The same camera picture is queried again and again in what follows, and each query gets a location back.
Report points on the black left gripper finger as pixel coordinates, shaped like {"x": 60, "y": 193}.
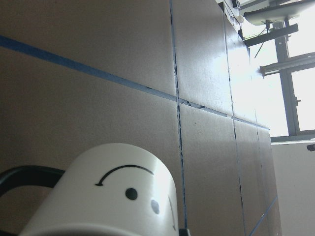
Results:
{"x": 184, "y": 232}

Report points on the white mug black handle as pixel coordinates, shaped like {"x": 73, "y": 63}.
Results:
{"x": 110, "y": 190}

